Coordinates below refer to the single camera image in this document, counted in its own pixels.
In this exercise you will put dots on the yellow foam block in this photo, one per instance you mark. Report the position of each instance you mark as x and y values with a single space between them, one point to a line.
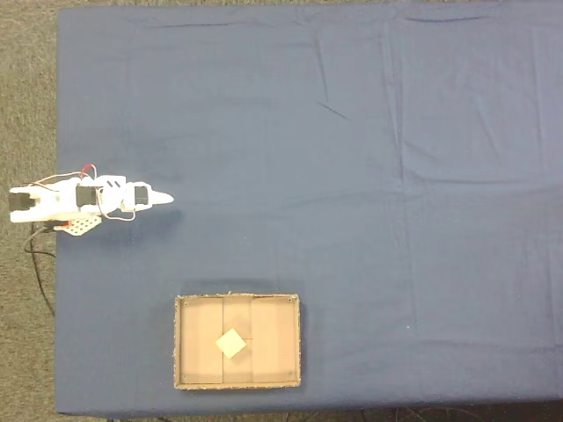
231 344

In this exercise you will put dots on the blue cloth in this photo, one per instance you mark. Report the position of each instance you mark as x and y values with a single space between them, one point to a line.
330 154

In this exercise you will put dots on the shallow cardboard box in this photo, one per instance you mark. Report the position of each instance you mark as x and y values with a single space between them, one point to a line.
198 343

